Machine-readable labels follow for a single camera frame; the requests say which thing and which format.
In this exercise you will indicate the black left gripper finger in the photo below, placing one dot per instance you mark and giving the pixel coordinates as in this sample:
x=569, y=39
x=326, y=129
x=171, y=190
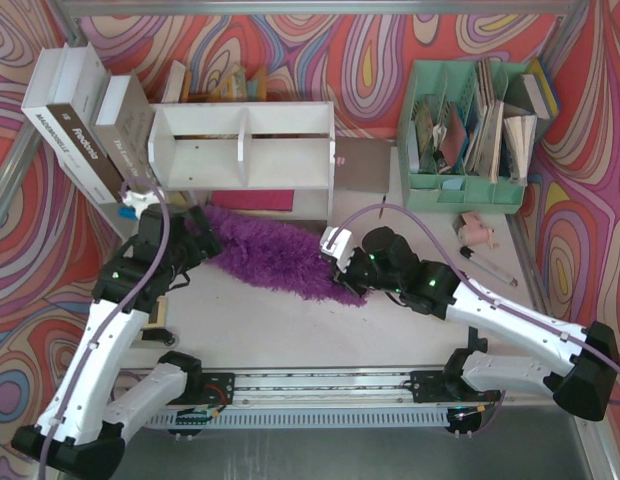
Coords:
x=202, y=252
x=198, y=224

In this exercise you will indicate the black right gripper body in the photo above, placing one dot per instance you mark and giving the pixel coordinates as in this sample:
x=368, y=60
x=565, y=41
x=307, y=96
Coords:
x=350, y=279

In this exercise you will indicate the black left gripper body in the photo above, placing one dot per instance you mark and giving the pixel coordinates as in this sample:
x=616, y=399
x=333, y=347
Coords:
x=201, y=239

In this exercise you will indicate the purple fluffy duster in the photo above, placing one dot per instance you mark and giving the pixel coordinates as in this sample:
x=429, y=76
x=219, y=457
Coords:
x=258, y=252

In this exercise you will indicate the small yellow book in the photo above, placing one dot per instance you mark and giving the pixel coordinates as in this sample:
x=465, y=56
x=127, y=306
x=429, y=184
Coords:
x=158, y=315

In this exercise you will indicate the white black stapler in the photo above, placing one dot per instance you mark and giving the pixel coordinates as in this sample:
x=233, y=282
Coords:
x=155, y=338

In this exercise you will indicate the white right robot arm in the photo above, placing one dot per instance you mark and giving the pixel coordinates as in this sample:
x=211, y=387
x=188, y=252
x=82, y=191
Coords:
x=575, y=366

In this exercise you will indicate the white wooden bookshelf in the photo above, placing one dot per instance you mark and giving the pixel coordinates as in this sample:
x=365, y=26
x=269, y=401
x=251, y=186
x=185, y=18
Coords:
x=251, y=146

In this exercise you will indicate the brown pencil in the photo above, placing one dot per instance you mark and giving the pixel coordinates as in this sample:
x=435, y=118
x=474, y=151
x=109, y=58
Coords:
x=381, y=209

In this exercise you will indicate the white marker pen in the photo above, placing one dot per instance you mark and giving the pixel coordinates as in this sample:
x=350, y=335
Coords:
x=488, y=266

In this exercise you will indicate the pink pig figurine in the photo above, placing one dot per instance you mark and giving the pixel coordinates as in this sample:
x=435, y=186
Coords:
x=472, y=231

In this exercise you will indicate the grey notebook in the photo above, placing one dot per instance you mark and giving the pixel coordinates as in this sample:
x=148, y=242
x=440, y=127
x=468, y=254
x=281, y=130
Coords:
x=362, y=165

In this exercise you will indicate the taupe Lonely City book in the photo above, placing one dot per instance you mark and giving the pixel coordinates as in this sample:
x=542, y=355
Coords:
x=123, y=126

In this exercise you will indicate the books behind shelf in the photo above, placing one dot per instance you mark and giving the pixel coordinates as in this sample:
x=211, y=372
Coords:
x=235, y=86

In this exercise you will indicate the green file organizer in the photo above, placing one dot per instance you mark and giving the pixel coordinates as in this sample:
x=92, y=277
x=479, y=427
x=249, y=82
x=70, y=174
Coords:
x=461, y=146

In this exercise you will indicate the brown Fredonia book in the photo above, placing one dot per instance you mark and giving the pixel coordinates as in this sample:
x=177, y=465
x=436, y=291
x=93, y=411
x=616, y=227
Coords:
x=78, y=97

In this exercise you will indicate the white Mademoiselle book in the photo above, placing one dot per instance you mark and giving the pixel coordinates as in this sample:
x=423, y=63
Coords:
x=37, y=107

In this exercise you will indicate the grey book in organizer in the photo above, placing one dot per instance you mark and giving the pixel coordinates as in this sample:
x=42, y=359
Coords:
x=533, y=90

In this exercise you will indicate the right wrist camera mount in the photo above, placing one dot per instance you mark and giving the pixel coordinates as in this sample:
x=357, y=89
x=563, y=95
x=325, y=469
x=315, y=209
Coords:
x=337, y=246

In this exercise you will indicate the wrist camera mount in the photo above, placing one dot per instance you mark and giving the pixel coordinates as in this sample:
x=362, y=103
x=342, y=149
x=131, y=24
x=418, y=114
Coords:
x=337, y=246
x=139, y=202

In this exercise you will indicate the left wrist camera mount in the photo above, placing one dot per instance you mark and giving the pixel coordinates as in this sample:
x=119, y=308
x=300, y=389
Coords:
x=139, y=202

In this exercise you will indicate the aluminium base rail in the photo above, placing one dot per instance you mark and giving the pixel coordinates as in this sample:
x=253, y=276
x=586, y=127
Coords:
x=333, y=398

